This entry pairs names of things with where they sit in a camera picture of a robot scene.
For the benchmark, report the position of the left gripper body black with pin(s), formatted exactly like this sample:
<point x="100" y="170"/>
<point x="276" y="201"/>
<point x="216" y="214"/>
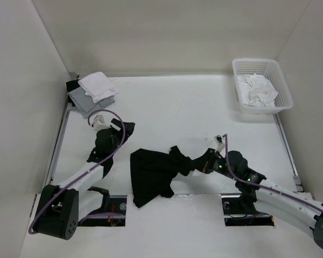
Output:
<point x="117" y="137"/>

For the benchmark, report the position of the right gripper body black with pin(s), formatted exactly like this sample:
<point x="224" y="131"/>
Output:
<point x="213" y="162"/>

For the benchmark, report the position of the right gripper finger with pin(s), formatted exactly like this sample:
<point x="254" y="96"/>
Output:
<point x="198" y="164"/>
<point x="204" y="158"/>

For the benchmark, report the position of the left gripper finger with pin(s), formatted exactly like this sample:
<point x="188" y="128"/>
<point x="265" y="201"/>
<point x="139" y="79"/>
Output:
<point x="115" y="124"/>
<point x="128" y="129"/>

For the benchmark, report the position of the black tank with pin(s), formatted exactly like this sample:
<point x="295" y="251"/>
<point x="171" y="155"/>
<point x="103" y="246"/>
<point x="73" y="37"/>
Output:
<point x="70" y="86"/>
<point x="152" y="173"/>

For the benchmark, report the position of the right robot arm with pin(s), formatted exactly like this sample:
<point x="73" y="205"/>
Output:
<point x="264" y="195"/>

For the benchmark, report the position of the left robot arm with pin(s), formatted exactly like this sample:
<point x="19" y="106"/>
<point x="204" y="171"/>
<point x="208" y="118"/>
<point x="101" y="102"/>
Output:
<point x="64" y="206"/>

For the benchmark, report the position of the folded grey tank top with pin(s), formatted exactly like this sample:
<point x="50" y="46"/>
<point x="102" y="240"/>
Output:
<point x="85" y="104"/>

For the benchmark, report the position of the folded white tank top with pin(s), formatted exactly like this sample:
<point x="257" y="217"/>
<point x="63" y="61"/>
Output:
<point x="97" y="86"/>

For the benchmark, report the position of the folded black tank top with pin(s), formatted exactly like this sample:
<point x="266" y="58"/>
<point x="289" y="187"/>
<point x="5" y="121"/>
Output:
<point x="70" y="86"/>

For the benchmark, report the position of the white tank top in basket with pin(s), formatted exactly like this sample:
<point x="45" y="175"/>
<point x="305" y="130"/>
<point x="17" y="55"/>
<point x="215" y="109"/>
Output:
<point x="256" y="91"/>

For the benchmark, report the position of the white plastic laundry basket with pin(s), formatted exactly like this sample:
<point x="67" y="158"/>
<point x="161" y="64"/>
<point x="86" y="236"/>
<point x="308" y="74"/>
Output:
<point x="271" y="70"/>

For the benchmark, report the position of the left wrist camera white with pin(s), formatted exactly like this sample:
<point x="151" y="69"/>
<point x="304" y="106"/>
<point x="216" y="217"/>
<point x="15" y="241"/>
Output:
<point x="99" y="123"/>

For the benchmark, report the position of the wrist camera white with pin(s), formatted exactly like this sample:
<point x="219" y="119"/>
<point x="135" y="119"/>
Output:
<point x="99" y="123"/>
<point x="221" y="142"/>

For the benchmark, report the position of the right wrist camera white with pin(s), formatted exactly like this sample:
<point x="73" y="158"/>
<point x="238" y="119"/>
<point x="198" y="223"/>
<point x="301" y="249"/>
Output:
<point x="221" y="142"/>

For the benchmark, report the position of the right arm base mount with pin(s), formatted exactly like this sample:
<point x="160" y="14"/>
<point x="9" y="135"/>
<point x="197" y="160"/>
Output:
<point x="240" y="212"/>

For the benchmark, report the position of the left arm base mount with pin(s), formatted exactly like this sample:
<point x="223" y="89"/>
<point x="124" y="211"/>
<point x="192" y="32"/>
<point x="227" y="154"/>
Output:
<point x="111" y="214"/>

